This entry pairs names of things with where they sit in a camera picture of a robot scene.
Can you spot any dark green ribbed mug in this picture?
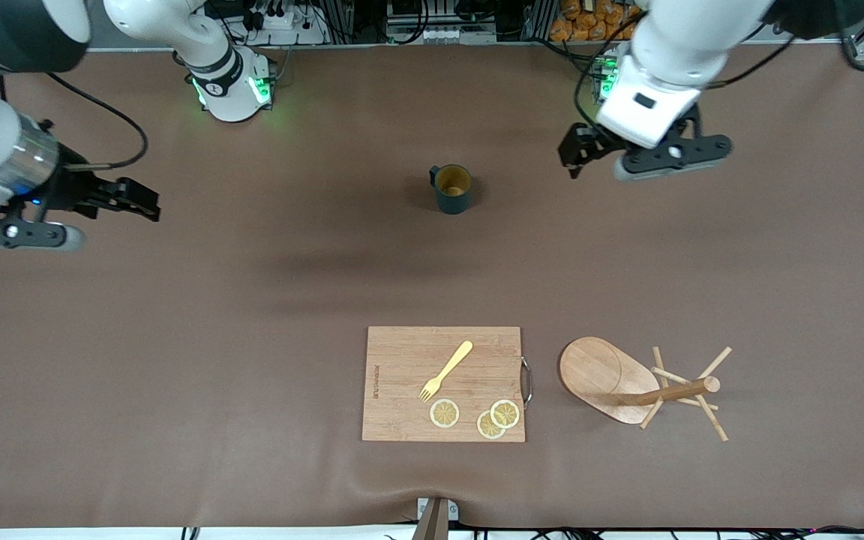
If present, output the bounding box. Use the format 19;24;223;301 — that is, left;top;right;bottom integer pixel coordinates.
429;163;474;215

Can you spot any wooden mug tree rack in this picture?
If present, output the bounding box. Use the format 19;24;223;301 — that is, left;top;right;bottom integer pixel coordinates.
558;336;733;443

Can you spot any orange snack packs pile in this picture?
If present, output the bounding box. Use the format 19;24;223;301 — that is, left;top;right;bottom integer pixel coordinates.
550;0;647;42

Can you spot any white power strip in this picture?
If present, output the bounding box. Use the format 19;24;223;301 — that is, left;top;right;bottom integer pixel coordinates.
252;7;328;46

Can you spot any yellow plastic fork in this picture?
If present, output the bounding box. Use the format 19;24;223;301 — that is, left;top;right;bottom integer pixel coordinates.
418;340;474;404

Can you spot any lemon slice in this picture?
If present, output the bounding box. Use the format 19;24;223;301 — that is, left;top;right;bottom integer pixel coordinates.
430;398;461;429
490;399;521;430
476;409;507;440

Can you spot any brown table mat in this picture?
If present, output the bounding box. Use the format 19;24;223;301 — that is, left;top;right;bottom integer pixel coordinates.
0;43;864;530

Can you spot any bamboo cutting board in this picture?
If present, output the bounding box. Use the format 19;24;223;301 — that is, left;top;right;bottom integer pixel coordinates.
361;325;534;443

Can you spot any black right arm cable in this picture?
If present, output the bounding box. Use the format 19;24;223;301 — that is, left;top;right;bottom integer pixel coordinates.
42;71;149;170

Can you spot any grey metal camera bracket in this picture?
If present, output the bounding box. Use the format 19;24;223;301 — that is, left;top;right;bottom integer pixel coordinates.
411;496;460;540

